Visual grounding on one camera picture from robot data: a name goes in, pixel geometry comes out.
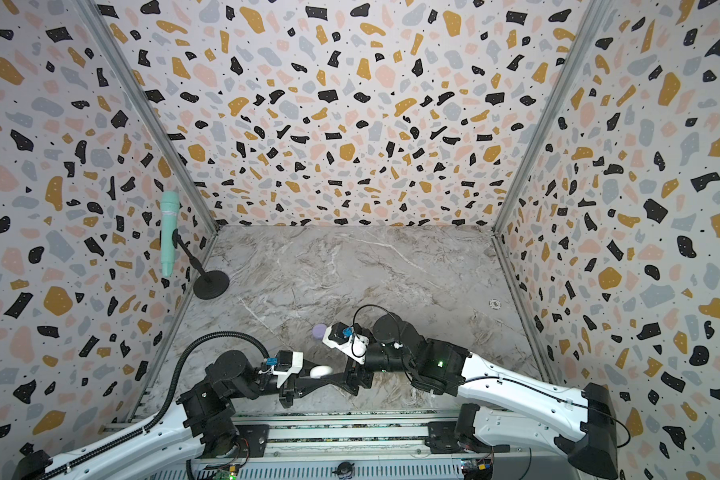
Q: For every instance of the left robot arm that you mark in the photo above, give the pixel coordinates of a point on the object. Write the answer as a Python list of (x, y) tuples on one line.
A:
[(188, 425)]

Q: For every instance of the purple earbud charging case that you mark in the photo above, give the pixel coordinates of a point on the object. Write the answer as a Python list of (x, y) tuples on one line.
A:
[(319, 331)]

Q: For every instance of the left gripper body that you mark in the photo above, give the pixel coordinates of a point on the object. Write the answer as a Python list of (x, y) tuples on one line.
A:
[(287, 392)]

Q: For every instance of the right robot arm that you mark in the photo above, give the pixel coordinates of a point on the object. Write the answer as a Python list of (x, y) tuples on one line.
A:
[(502, 406)]

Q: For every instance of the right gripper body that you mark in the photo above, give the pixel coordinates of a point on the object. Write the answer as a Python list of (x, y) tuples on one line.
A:
[(365, 365)]

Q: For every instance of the white earbud charging case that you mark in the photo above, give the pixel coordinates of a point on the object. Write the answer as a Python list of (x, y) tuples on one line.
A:
[(320, 371)]

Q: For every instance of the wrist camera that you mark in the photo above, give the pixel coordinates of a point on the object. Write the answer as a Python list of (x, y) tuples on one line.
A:
[(284, 365), (345, 339)]

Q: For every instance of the black microphone stand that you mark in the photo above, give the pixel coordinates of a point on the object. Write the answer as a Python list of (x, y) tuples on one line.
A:
[(209, 284)]

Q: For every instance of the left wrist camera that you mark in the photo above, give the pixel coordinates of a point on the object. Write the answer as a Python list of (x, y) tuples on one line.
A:
[(284, 365)]

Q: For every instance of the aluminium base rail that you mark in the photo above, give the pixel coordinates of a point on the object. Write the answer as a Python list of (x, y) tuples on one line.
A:
[(386, 445)]

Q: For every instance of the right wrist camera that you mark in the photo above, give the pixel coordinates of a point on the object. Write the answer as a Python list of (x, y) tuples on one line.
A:
[(345, 339)]

